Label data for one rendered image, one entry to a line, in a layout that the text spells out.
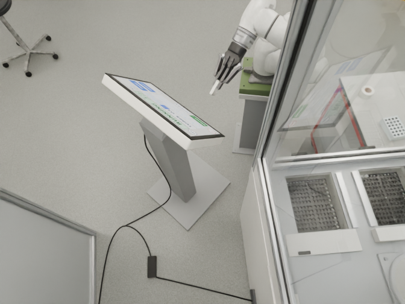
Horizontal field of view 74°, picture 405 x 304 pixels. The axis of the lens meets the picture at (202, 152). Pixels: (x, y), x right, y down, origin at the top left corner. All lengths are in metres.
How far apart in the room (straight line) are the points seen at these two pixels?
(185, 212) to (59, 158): 1.23
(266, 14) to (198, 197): 1.40
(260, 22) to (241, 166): 1.34
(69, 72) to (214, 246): 2.28
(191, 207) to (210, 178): 0.27
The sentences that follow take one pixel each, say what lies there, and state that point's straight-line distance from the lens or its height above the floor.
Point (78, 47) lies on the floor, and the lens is 3.49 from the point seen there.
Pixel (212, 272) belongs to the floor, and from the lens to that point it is 2.07.
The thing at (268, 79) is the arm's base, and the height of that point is 0.84.
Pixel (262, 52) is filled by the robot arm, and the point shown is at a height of 1.02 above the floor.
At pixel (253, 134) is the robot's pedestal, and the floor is 0.26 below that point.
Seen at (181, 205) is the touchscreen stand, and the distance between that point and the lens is 2.12.
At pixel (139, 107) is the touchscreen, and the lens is 1.14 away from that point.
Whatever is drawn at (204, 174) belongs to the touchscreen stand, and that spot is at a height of 0.03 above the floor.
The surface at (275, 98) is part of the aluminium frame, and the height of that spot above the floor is 1.47.
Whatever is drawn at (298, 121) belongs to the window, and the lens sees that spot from 0.65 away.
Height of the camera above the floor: 2.06
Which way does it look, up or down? 63 degrees down
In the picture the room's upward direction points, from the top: 7 degrees counter-clockwise
